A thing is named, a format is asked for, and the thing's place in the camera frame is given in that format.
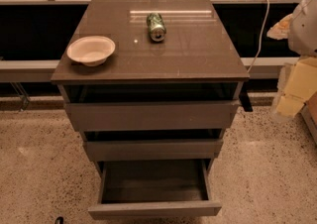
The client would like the grey middle drawer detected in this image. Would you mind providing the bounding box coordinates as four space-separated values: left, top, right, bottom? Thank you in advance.
84 139 223 162

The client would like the grey drawer cabinet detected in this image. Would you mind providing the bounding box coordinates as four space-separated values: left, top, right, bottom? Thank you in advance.
51 0 251 176

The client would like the green soda can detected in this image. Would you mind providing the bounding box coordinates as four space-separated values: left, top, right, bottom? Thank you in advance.
147 13 166 42

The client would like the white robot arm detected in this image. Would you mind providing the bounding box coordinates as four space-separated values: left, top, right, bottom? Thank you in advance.
266 0 317 118

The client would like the cardboard box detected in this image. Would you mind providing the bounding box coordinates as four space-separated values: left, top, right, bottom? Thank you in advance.
301 93 317 144

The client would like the white cable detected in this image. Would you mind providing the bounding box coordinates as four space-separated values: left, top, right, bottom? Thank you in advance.
158 0 270 73

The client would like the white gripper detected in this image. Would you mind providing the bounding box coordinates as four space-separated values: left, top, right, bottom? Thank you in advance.
266 14 317 118

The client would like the grey bottom drawer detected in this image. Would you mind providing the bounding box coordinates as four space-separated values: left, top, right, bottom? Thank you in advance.
88 160 221 220

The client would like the grey metal railing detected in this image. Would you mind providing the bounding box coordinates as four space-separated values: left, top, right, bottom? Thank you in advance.
0 0 317 83

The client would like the grey drawer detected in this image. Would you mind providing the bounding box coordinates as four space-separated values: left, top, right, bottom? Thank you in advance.
88 160 221 220
65 101 239 132
84 139 223 162

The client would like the white paper bowl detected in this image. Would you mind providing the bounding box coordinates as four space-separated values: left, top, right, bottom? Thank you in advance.
66 36 116 66

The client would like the small black object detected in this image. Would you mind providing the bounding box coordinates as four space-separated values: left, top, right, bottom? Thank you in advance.
54 216 63 224

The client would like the grey top drawer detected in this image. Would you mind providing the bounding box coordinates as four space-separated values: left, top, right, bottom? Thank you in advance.
65 101 239 132

